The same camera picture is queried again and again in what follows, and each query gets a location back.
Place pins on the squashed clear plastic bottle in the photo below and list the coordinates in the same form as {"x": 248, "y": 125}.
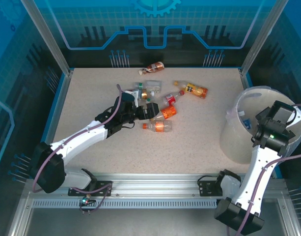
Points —
{"x": 154, "y": 85}

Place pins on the brown copper plastic bottle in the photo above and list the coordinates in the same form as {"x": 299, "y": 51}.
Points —
{"x": 154, "y": 67}

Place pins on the clear bottle red label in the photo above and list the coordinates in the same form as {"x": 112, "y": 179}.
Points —
{"x": 169, "y": 98}

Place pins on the aluminium frame post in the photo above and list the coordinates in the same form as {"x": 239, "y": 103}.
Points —
{"x": 263, "y": 37}
{"x": 51, "y": 41}

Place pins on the orange juice bottle yellow label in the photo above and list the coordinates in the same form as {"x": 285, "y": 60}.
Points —
{"x": 194, "y": 89}

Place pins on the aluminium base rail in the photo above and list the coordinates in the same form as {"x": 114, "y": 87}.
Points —
{"x": 152, "y": 186}

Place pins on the aluminium table side rail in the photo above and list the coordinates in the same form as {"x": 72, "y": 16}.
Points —
{"x": 244, "y": 77}
{"x": 59, "y": 103}

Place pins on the clear water bottle blue label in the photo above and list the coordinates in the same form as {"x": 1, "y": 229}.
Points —
{"x": 247, "y": 122}

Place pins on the small connector green light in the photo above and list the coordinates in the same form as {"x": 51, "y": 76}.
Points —
{"x": 85, "y": 200}

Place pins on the clear bottle green cap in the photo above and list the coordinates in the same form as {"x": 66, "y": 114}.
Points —
{"x": 140, "y": 85}

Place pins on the clear bottle bright orange label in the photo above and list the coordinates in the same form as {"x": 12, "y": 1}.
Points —
{"x": 168, "y": 111}

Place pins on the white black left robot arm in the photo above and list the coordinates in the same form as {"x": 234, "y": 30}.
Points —
{"x": 79, "y": 141}

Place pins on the small bottle gold label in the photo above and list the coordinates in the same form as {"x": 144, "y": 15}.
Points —
{"x": 144, "y": 94}

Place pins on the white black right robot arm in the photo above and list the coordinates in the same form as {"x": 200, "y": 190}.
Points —
{"x": 255, "y": 177}

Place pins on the clear bottle orange cap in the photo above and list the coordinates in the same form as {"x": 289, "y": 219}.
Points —
{"x": 160, "y": 126}

